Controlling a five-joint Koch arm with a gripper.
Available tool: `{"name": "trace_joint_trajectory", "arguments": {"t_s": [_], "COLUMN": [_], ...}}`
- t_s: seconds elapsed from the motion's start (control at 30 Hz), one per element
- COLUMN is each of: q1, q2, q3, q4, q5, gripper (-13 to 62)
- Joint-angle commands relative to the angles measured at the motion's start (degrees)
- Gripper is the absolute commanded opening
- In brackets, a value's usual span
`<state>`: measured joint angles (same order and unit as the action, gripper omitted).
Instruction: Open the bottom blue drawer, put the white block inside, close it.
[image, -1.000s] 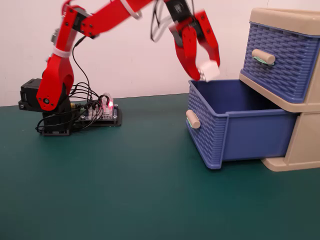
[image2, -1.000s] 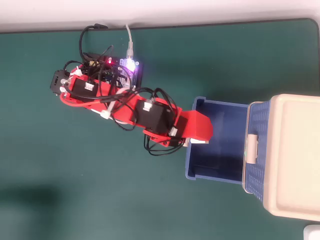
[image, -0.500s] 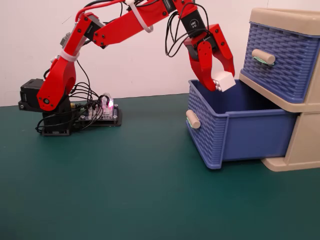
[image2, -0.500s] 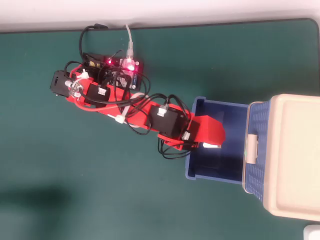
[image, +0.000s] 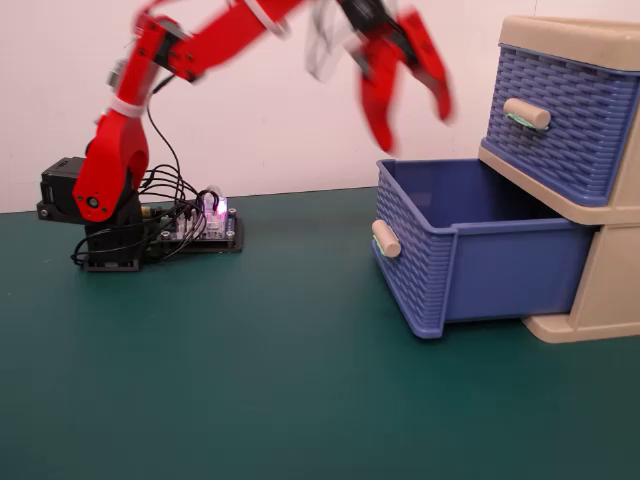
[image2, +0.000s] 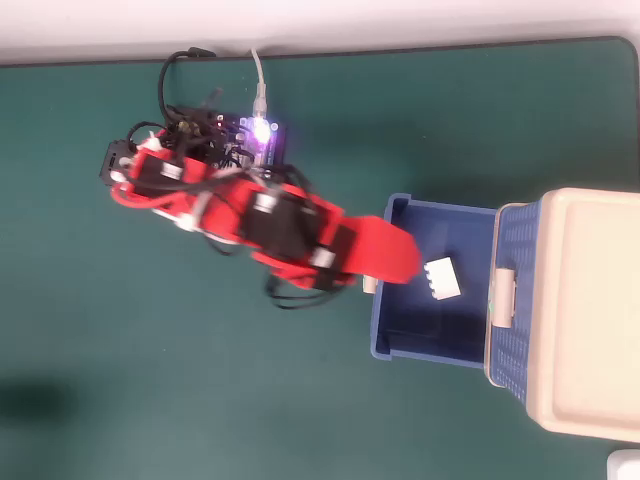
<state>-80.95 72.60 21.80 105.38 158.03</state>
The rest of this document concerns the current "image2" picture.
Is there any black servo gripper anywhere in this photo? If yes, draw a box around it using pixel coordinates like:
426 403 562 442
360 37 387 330
303 214 423 292

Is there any white toy brick cube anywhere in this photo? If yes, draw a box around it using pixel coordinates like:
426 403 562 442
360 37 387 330
423 256 464 302

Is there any blue drawer with beige handle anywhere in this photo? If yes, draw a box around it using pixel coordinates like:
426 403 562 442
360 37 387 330
487 201 544 405
361 192 500 372

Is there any beige plastic drawer cabinet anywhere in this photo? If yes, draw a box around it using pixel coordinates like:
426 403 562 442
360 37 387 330
524 187 640 444

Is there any circuit board with red LED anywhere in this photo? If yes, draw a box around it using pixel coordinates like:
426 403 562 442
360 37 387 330
237 115 280 171

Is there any green table mat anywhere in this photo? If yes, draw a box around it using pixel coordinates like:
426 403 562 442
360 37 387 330
0 35 640 480

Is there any white box corner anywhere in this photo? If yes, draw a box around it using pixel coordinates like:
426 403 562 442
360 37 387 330
606 449 640 480

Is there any black controller base plate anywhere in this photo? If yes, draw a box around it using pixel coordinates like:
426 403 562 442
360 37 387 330
167 104 290 176

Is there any white USB cable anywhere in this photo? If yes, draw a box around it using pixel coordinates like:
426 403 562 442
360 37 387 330
249 46 270 121

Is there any black power cable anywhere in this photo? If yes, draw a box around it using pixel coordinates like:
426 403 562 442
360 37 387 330
158 46 218 124

